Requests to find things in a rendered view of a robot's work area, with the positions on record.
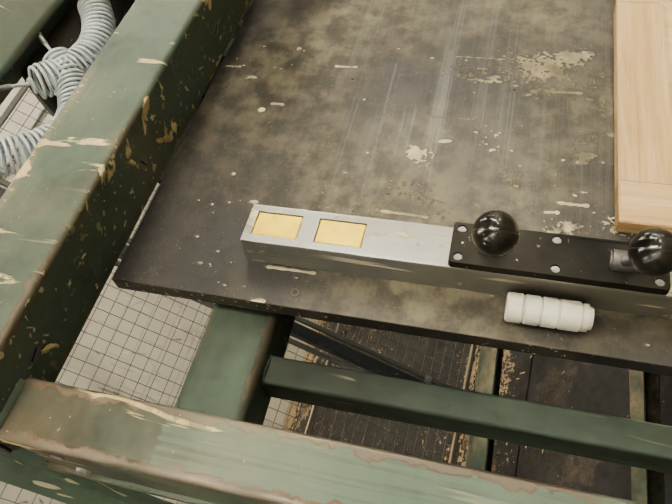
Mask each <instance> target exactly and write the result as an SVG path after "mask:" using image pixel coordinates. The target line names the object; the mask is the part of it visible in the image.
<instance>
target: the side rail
mask: <svg viewBox="0 0 672 504"><path fill-rule="evenodd" d="M0 440H1V441H2V442H4V443H7V444H11V445H16V446H20V447H24V448H28V449H30V450H32V451H33V452H35V453H37V454H38V455H40V456H42V457H43V458H45V459H47V460H46V466H47V467H48V468H49V469H51V470H53V471H56V472H60V473H64V474H68V475H73V476H77V477H81V478H85V479H89V480H93V481H97V482H101V483H106V484H110V485H114V486H118V487H122V488H126V489H130V490H134V491H139V492H143V493H147V494H151V495H155V496H159V497H163V498H167V499H172V500H176V501H180V502H184V503H188V504H646V503H641V502H636V501H631V500H626V499H621V498H616V497H611V496H606V495H601V494H597V493H592V492H587V491H582V490H577V489H572V488H567V487H562V486H557V485H553V484H548V483H543V482H538V481H533V480H528V479H523V478H518V477H513V476H509V475H504V474H499V473H494V472H489V471H484V470H479V469H474V468H469V467H465V466H460V465H455V464H450V463H445V462H440V461H435V460H430V459H425V458H421V457H416V456H411V455H406V454H401V453H396V452H391V451H386V450H381V449H376V448H372V447H367V446H362V445H357V444H352V443H347V442H342V441H337V440H332V439H328V438H323V437H318V436H313V435H308V434H303V433H298V432H293V431H288V430H284V429H279V428H274V427H269V426H264V425H259V424H254V423H249V422H244V421H240V420H235V419H230V418H225V417H220V416H215V415H210V414H205V413H200V412H196V411H191V410H186V409H181V408H176V407H171V406H166V405H161V404H156V403H151V402H147V401H142V400H137V399H132V398H127V397H122V396H117V395H112V394H107V393H103V392H98V391H93V390H88V389H83V388H78V387H73V386H68V385H63V384H59V383H54V382H49V381H44V380H39V379H34V378H28V379H26V383H25V385H24V387H23V390H22V392H21V393H20V395H19V397H18V398H17V400H16V402H15V404H14V406H13V408H12V410H11V411H10V413H9V415H8V417H7V418H6V421H5V423H4V424H3V426H2V428H1V430H0Z"/></svg>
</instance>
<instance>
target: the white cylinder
mask: <svg viewBox="0 0 672 504"><path fill-rule="evenodd" d="M504 320H505V321H506V322H512V323H518V324H520V323H522V324H525V325H532V326H537V325H539V327H545V328H552V329H554V328H557V329H559V330H565V331H572V332H578V331H580V332H587V330H591V329H592V326H593V322H594V307H590V304H588V303H582V302H581V301H574V300H567V299H560V300H559V299H558V298H553V297H545V296H543V297H541V296H538V295H531V294H526V295H524V294H523V293H516V292H508V294H507V297H506V304H505V312H504Z"/></svg>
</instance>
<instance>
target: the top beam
mask: <svg viewBox="0 0 672 504"><path fill-rule="evenodd" d="M250 2H251V0H135V2H134V3H133V5H132V6H131V8H130V9H129V11H128V12H127V14H126V15H125V16H124V18H123V19H122V21H121V22H120V24H119V25H118V27H117V28H116V30H115V31H114V33H113V34H112V36H111V37H110V39H109V40H108V41H107V43H106V44H105V46H104V47H103V49H102V50H101V52H100V53H99V55H98V56H97V58H96V59H95V61H94V62H93V63H92V65H91V66H90V68H89V69H88V71H87V72H86V74H85V75H84V77H83V78H82V80H81V81H80V83H79V84H78V86H77V87H76V88H75V90H74V91H73V93H72V94H71V96H70V97H69V99H68V100H67V102H66V103H65V105H64V106H63V108H62V109H61V110H60V112H59V113H58V115H57V116H56V118H55V119H54V121H53V122H52V124H51V125H50V127H49V128H48V130H47V131H46V133H45V134H44V135H43V137H42V138H41V140H40V141H39V143H38V144H37V146H36V147H35V149H34V150H33V152H32V153H31V155H30V156H29V157H28V159H27V160H26V162H25V163H24V165H23V166H22V168H21V169H20V171H19V172H18V174H17V175H16V177H15V178H14V180H13V181H12V182H11V184H10V185H9V187H8V188H7V190H6V191H5V193H4V194H3V196H2V197H1V199H0V414H1V412H2V410H3V408H4V406H5V404H6V403H7V401H8V399H9V397H10V395H11V394H12V391H13V390H14V388H15V386H16V384H17V383H18V381H19V379H20V378H21V379H23V380H26V379H28V378H29V376H30V375H31V374H32V375H34V376H35V377H36V378H38V379H39V380H44V381H49V382H54V383H55V381H56V379H57V377H58V375H59V373H60V371H61V369H62V367H63V365H64V363H65V361H66V360H67V358H68V356H69V354H70V352H71V350H72V348H73V346H74V344H75V342H76V340H77V338H78V336H79V334H80V332H81V330H82V328H83V326H84V325H85V323H86V321H87V319H88V317H89V315H90V313H91V311H92V309H93V307H94V305H95V303H96V301H97V299H98V297H99V295H100V293H101V291H102V290H103V288H104V286H105V284H106V282H107V280H108V278H109V276H110V274H111V272H112V270H113V268H114V266H115V264H116V262H117V260H118V258H119V256H120V255H121V253H122V251H123V249H124V247H125V245H126V243H127V241H128V239H129V237H130V235H131V233H132V231H133V229H134V227H135V225H136V223H137V221H138V220H139V218H140V216H141V214H142V212H143V210H144V208H145V206H146V204H147V202H148V200H149V198H150V196H151V194H152V192H153V190H154V188H155V186H156V185H157V183H158V181H159V179H160V177H161V175H162V173H163V171H164V169H165V167H166V165H167V163H168V161H169V159H170V157H171V155H172V153H173V151H174V150H175V148H176V146H177V144H178V142H179V140H180V138H181V136H182V134H183V132H184V130H185V128H186V126H187V124H188V122H189V120H190V118H191V116H192V115H193V113H194V111H195V109H196V107H197V105H198V103H199V101H200V99H201V97H202V95H203V93H204V91H205V89H206V87H207V85H208V83H209V82H210V80H211V78H212V76H213V74H214V72H215V70H216V68H217V66H218V64H219V62H220V60H221V58H222V56H223V54H224V52H225V50H226V48H227V47H228V45H229V43H230V41H231V39H232V37H233V35H234V33H235V31H236V29H237V27H238V25H239V23H240V21H241V19H242V17H243V15H244V13H245V12H246V10H247V8H248V6H249V4H250Z"/></svg>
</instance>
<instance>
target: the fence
mask: <svg viewBox="0 0 672 504"><path fill-rule="evenodd" d="M260 212H262V213H270V214H278V215H287V216H295V217H302V218H303V220H302V223H301V226H300V229H299V232H298V235H297V238H296V240H295V239H287V238H280V237H272V236H264V235H257V234H252V232H253V229H254V226H255V224H256V221H257V219H258V216H259V213H260ZM321 220H328V221H336V222H345V223H353V224H361V225H366V230H365V234H364V238H363V242H362V245H361V248H357V247H349V246H341V245H334V244H326V243H318V242H314V241H315V237H316V234H317V231H318V228H319V225H320V222H321ZM453 228H454V227H445V226H437V225H428V224H420V223H411V222H403V221H394V220H386V219H377V218H369V217H360V216H352V215H343V214H335V213H326V212H318V211H309V210H301V209H292V208H284V207H275V206H267V205H258V204H254V206H253V208H252V211H251V213H250V216H249V218H248V221H247V223H246V226H245V228H244V231H243V233H242V236H241V238H240V241H241V243H242V245H243V248H244V250H245V253H246V255H247V257H248V260H252V261H259V262H266V263H274V264H281V265H288V266H295V267H302V268H309V269H316V270H323V271H331V272H338V273H345V274H352V275H359V276H366V277H373V278H380V279H388V280H395V281H402V282H409V283H416V284H423V285H430V286H438V287H445V288H452V289H459V290H466V291H473V292H480V293H487V294H495V295H502V296H507V294H508V292H516V293H523V294H524V295H526V294H531V295H538V296H541V297H543V296H545V297H553V298H558V299H559V300H560V299H567V300H574V301H581V302H582V303H588V304H590V307H594V309H601V310H609V311H616V312H623V313H630V314H637V315H644V316H651V317H659V318H666V319H672V272H670V283H671V289H670V291H669V292H668V294H667V295H659V294H652V293H644V292H637V291H629V290H622V289H614V288H607V287H599V286H591V285H584V284H576V283H569V282H561V281H554V280H546V279H539V278H531V277H523V276H516V275H508V274H501V273H493V272H486V271H478V270H471V269H463V268H455V267H450V266H449V265H448V258H449V252H450V246H451V240H452V234H453Z"/></svg>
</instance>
